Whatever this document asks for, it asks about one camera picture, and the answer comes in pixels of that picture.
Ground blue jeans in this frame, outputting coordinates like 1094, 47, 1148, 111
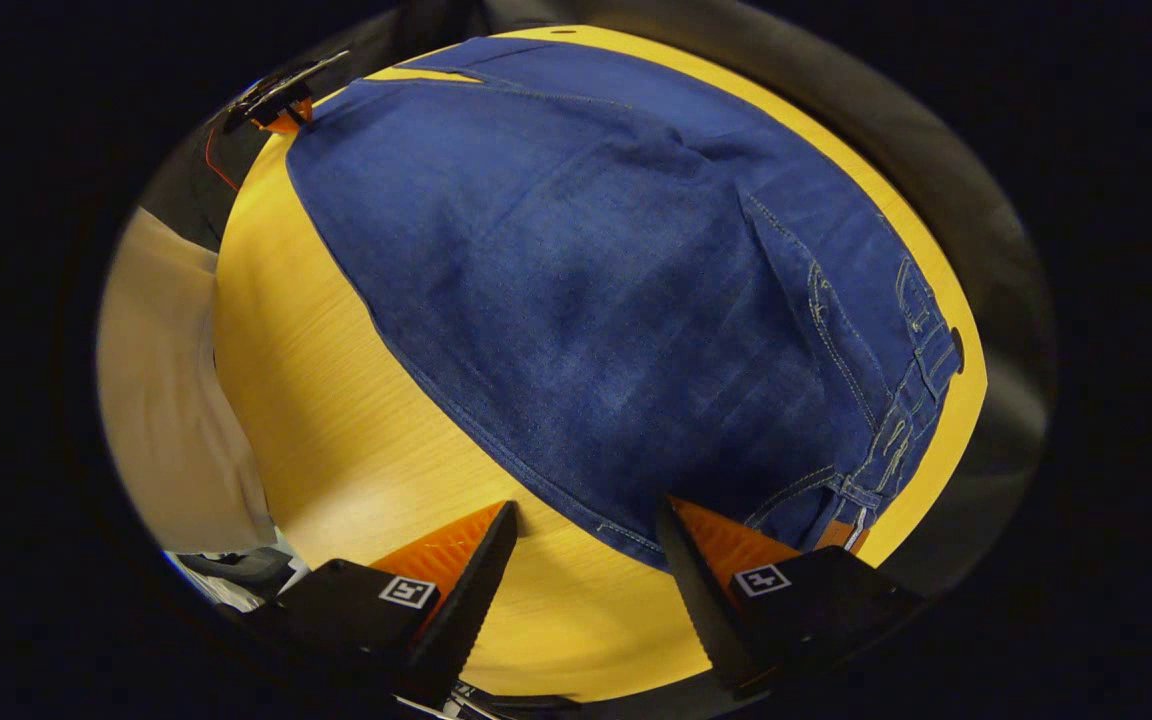
284, 37, 965, 571

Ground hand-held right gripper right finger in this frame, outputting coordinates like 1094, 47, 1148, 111
656, 495, 925, 701

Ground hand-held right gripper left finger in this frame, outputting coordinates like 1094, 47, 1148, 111
234, 500, 520, 711

